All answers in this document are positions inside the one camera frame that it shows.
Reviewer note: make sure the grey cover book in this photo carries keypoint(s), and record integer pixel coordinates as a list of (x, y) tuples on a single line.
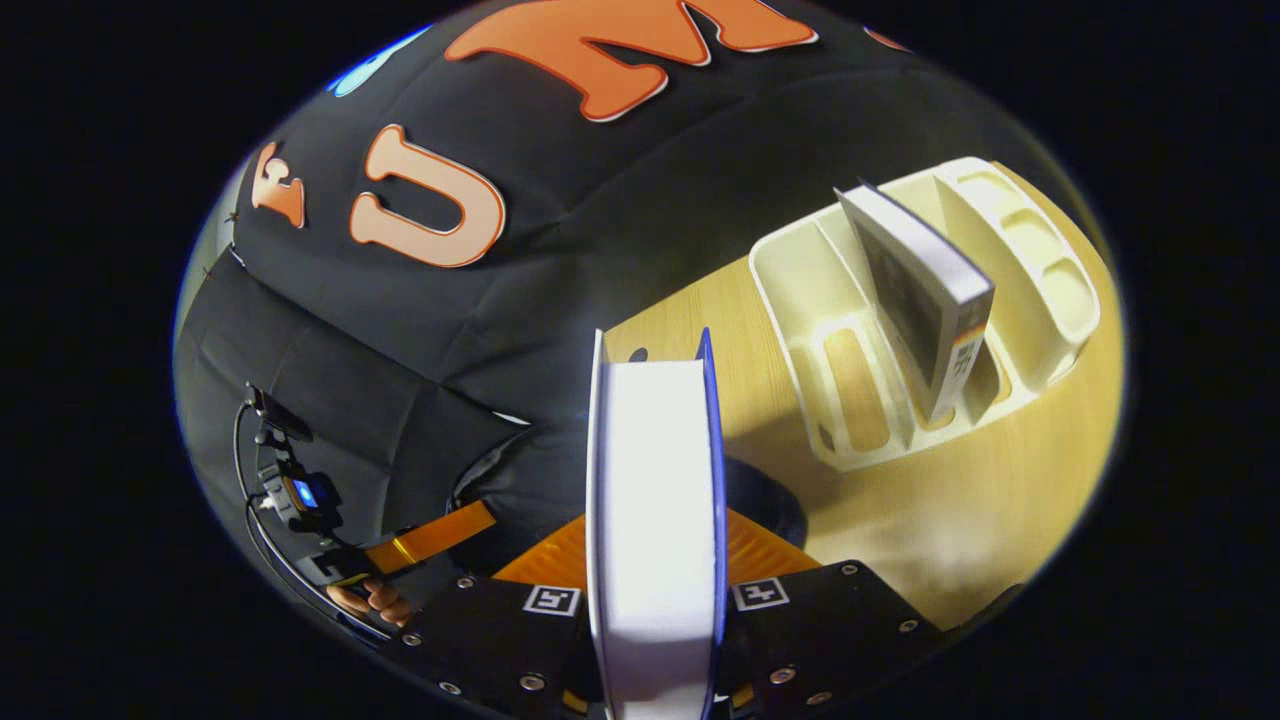
[(915, 300)]

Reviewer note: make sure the white plastic bookshelf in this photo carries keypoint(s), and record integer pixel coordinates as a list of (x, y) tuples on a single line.
[(800, 290)]

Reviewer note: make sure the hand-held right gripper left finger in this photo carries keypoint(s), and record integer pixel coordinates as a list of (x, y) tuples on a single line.
[(500, 640)]

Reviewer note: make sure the blue cover book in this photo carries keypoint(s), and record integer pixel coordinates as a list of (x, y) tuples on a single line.
[(655, 500)]

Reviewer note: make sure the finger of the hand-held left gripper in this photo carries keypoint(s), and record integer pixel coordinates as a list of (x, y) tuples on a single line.
[(430, 538)]

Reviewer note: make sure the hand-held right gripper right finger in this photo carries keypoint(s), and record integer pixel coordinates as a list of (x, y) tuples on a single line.
[(830, 630)]

